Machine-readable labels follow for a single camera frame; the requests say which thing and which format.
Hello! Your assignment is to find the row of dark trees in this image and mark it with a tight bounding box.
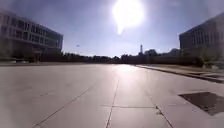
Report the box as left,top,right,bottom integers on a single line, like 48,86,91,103
39,48,224,68

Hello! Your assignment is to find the grey concrete slab plaza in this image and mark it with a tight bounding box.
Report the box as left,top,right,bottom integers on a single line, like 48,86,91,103
0,63,224,128

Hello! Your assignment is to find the tall light mast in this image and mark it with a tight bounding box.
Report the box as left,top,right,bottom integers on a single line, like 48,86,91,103
75,44,81,55

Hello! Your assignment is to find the dark kerb strip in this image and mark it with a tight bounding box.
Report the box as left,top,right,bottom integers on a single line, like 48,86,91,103
135,64,224,84

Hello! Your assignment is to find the raised pavement beside kerb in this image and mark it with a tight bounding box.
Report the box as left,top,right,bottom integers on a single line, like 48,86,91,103
139,63,224,80

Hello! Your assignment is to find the glass-fronted grey building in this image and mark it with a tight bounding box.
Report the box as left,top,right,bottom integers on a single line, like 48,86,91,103
0,10,65,63

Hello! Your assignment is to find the dark multi-storey building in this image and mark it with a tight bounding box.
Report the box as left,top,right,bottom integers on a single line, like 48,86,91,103
178,12,224,64

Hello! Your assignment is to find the dark metal ground grate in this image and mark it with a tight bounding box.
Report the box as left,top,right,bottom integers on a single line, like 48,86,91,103
178,91,224,117

